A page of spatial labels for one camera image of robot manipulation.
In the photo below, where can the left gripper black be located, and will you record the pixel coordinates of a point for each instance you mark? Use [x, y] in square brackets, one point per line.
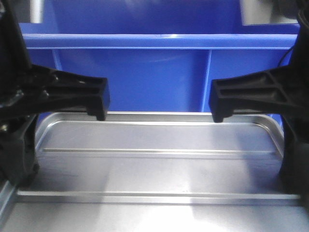
[27, 90]

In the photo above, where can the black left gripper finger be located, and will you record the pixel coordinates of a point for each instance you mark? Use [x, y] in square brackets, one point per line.
[294, 171]

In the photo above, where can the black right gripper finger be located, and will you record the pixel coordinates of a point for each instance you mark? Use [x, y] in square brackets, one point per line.
[18, 161]

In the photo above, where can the target blue crate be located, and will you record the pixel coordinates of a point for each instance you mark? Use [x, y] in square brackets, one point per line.
[160, 55]

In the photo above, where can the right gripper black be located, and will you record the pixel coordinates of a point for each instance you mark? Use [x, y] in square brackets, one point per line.
[283, 91]

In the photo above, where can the small silver metal tray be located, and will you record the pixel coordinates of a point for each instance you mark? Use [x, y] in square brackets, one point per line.
[154, 172]

